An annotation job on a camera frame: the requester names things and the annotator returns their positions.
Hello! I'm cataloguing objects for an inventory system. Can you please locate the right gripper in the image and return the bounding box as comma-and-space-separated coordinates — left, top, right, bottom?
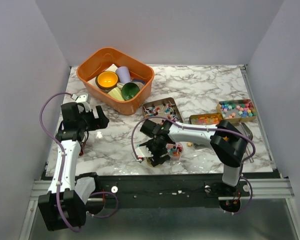
140, 137, 170, 167

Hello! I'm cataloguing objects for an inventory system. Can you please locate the clear glass jar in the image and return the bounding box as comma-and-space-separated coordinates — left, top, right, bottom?
166, 142, 184, 161

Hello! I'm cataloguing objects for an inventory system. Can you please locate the gold jar lid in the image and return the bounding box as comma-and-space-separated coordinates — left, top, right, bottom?
146, 158, 157, 168

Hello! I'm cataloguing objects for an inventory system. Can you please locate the tin of lollipops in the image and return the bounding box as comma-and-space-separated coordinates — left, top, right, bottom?
142, 97, 183, 123

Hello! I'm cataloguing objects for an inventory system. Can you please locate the gold tin of translucent candies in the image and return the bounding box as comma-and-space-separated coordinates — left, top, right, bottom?
189, 112, 225, 150

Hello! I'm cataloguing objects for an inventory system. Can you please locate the steel scoop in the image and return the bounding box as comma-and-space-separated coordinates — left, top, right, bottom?
236, 121, 256, 163

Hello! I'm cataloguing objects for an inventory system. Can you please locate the gold tin of pastel candies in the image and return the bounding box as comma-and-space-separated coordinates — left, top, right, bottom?
216, 99, 257, 124

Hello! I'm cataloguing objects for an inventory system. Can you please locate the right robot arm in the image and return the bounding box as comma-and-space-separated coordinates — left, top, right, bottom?
134, 119, 250, 196

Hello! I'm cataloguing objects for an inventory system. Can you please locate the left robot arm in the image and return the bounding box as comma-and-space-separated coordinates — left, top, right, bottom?
38, 102, 109, 231

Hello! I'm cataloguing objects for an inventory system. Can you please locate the pale yellow cup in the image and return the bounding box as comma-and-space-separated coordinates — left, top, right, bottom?
108, 87, 125, 102

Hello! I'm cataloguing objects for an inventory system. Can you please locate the orange-lined dark bowl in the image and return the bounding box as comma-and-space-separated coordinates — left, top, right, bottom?
95, 71, 119, 90

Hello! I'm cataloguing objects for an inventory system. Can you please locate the green bowl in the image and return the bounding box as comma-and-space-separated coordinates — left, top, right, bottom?
121, 82, 141, 101

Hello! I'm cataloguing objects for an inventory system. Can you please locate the lavender cup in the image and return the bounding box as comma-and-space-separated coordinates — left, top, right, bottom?
115, 66, 131, 84

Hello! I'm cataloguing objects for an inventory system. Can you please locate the floral patterned cup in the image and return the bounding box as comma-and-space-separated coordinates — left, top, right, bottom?
131, 78, 146, 90

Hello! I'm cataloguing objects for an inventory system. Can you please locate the orange plastic bin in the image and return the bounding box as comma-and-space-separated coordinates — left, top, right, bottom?
76, 47, 155, 116

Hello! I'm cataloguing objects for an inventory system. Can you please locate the white teacup red handle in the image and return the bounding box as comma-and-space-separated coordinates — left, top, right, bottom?
79, 141, 87, 157

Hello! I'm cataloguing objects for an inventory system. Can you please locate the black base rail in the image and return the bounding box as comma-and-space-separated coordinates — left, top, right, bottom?
86, 173, 250, 213

